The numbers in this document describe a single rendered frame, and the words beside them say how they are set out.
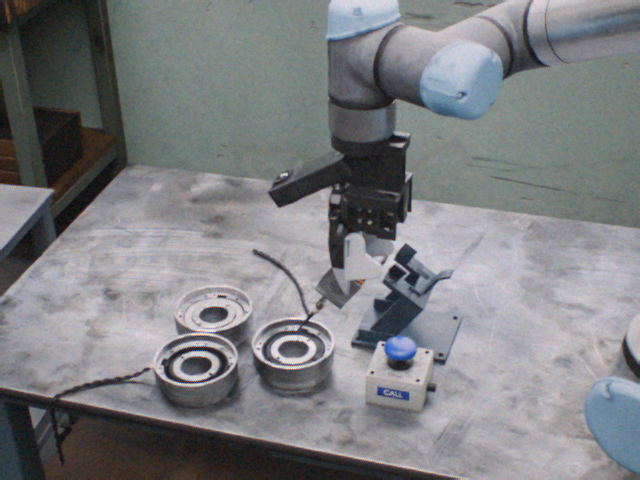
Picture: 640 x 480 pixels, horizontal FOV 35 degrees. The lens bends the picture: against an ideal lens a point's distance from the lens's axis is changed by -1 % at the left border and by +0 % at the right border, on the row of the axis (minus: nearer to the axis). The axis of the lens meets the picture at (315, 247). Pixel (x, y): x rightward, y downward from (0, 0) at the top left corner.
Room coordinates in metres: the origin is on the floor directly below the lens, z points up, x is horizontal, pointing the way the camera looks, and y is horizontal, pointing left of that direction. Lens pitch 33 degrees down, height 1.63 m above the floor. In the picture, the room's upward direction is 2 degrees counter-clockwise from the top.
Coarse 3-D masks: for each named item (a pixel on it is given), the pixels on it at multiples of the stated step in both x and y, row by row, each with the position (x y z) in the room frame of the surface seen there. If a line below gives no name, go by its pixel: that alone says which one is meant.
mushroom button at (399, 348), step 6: (396, 336) 0.98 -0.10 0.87; (402, 336) 0.98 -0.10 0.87; (390, 342) 0.97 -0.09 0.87; (396, 342) 0.97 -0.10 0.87; (402, 342) 0.97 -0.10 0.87; (408, 342) 0.97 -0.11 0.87; (414, 342) 0.97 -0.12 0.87; (384, 348) 0.96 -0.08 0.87; (390, 348) 0.96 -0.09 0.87; (396, 348) 0.95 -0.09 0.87; (402, 348) 0.95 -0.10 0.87; (408, 348) 0.95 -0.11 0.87; (414, 348) 0.96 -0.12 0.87; (390, 354) 0.95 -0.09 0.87; (396, 354) 0.95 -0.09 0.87; (402, 354) 0.95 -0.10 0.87; (408, 354) 0.95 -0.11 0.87; (414, 354) 0.95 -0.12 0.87; (396, 360) 0.95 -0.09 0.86; (402, 360) 0.95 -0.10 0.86
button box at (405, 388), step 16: (384, 352) 0.98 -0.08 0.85; (432, 352) 0.98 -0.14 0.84; (368, 368) 0.95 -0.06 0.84; (384, 368) 0.95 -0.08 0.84; (400, 368) 0.95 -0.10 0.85; (416, 368) 0.95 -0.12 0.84; (368, 384) 0.94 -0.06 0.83; (384, 384) 0.93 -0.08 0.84; (400, 384) 0.93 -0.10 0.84; (416, 384) 0.92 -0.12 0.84; (432, 384) 0.95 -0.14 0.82; (368, 400) 0.94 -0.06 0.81; (384, 400) 0.93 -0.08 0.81; (400, 400) 0.93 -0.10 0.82; (416, 400) 0.92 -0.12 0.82
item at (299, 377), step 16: (288, 320) 1.06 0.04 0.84; (304, 320) 1.06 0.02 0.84; (256, 336) 1.03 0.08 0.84; (288, 336) 1.04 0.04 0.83; (304, 336) 1.04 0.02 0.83; (320, 336) 1.04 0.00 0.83; (256, 352) 1.00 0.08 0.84; (272, 352) 1.01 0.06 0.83; (288, 352) 1.03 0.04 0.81; (304, 352) 1.03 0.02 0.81; (256, 368) 0.99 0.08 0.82; (272, 368) 0.97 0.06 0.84; (288, 368) 0.96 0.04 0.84; (304, 368) 0.97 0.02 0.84; (320, 368) 0.98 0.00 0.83; (272, 384) 0.98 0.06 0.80; (288, 384) 0.97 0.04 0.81; (304, 384) 0.97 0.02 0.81
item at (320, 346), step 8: (296, 328) 1.06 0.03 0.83; (304, 328) 1.06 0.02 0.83; (272, 336) 1.04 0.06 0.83; (280, 336) 1.04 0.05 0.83; (312, 336) 1.04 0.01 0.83; (264, 344) 1.03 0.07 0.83; (272, 344) 1.03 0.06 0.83; (320, 344) 1.02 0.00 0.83; (264, 352) 1.01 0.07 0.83; (320, 352) 1.01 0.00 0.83; (272, 360) 0.99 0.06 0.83; (312, 360) 0.99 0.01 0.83
